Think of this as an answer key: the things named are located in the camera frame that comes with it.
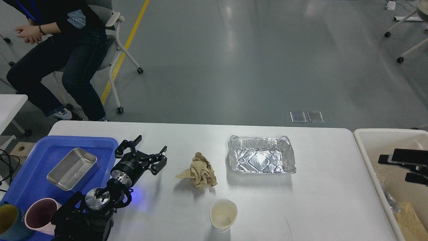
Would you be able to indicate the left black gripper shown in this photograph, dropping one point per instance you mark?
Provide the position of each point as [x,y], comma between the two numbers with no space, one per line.
[133,164]

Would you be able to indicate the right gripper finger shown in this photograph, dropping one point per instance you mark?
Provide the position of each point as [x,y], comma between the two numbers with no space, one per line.
[416,178]
[414,161]

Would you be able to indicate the steel rectangular container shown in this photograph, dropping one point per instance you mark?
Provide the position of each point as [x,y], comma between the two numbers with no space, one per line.
[74,171]

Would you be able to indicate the pink mug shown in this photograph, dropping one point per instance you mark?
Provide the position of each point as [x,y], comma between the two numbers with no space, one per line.
[39,215]

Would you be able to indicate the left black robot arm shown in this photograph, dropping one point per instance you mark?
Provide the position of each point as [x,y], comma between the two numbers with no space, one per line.
[89,217]

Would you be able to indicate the white plastic bin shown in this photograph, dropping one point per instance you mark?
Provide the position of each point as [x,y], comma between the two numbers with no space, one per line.
[374,142]

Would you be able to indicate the crumpled brown paper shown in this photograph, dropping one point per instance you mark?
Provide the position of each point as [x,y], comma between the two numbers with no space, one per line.
[200,172]

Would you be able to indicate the white paper cup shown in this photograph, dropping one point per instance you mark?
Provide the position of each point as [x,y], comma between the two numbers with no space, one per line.
[223,214]

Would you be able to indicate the blue plastic tray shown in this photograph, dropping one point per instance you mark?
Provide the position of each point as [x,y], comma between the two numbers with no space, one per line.
[31,184]

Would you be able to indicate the right floor plate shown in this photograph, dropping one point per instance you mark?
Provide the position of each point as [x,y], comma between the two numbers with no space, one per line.
[315,117]

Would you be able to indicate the floor plate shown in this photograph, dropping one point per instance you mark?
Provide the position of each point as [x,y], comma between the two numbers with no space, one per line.
[298,117]
[315,117]

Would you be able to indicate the wooden block with hole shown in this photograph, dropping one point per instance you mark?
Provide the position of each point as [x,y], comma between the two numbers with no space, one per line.
[22,150]

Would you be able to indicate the left floor plate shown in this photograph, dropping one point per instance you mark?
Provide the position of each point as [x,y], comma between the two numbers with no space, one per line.
[298,117]

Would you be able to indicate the aluminium foil tray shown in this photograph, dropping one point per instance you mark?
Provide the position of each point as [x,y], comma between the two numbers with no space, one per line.
[261,155]

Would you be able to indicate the blue mug yellow inside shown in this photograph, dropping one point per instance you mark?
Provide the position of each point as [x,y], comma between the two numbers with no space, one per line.
[12,223]

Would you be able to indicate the white side table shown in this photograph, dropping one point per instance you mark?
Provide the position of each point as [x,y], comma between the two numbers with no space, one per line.
[10,105]

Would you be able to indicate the person in black clothes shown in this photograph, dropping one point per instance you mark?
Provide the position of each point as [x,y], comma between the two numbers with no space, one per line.
[67,35]

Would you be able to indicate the grey office chair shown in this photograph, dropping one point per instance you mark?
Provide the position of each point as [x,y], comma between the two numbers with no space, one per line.
[112,21]

